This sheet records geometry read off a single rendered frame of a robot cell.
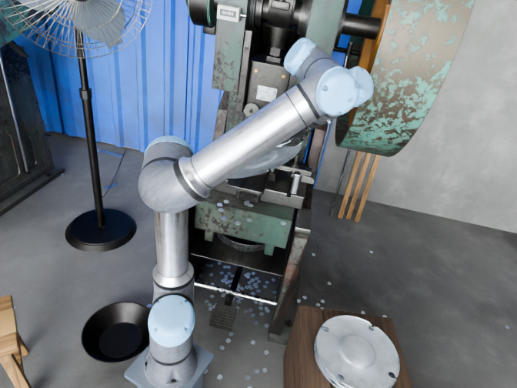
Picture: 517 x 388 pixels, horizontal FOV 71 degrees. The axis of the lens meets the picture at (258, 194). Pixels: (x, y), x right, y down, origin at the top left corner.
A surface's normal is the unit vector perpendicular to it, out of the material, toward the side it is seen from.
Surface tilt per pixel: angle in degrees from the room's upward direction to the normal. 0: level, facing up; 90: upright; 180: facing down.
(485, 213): 90
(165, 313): 7
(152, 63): 90
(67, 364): 0
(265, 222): 90
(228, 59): 90
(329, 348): 0
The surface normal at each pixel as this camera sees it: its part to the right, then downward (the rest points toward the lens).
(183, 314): 0.15, -0.75
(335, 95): 0.14, 0.56
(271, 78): -0.18, 0.52
